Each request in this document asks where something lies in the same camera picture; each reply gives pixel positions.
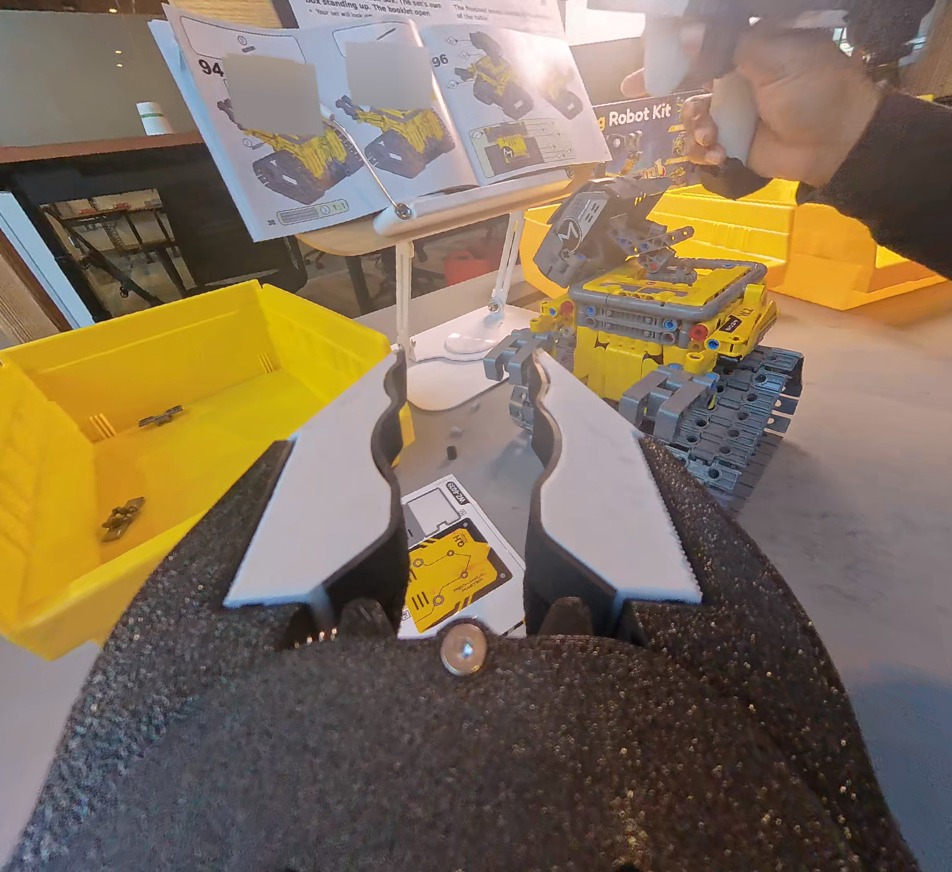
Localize white book stand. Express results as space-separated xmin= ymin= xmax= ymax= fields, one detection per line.
xmin=294 ymin=164 xmax=590 ymax=413

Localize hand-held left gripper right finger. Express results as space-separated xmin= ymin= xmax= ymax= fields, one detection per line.
xmin=523 ymin=349 xmax=704 ymax=637

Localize yellow brick toy robot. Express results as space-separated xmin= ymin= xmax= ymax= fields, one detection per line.
xmin=483 ymin=176 xmax=806 ymax=516

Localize person's right hand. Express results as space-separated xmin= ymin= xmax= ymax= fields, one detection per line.
xmin=621 ymin=24 xmax=884 ymax=186

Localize open instruction booklet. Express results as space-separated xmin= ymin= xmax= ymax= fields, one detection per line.
xmin=147 ymin=4 xmax=612 ymax=242

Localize blue robot kit box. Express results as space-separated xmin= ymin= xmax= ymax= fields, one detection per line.
xmin=591 ymin=91 xmax=716 ymax=190

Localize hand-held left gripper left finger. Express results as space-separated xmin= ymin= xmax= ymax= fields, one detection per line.
xmin=223 ymin=349 xmax=412 ymax=637

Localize red container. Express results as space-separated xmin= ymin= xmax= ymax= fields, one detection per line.
xmin=444 ymin=249 xmax=508 ymax=287

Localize printed sticker sheet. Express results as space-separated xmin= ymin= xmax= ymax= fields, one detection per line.
xmin=398 ymin=474 xmax=527 ymax=641

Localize grey desk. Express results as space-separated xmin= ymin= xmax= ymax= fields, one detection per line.
xmin=0 ymin=277 xmax=952 ymax=872

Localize yellow plastic storage bin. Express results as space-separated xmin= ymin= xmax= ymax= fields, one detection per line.
xmin=654 ymin=176 xmax=952 ymax=219
xmin=0 ymin=279 xmax=415 ymax=662
xmin=519 ymin=197 xmax=949 ymax=313

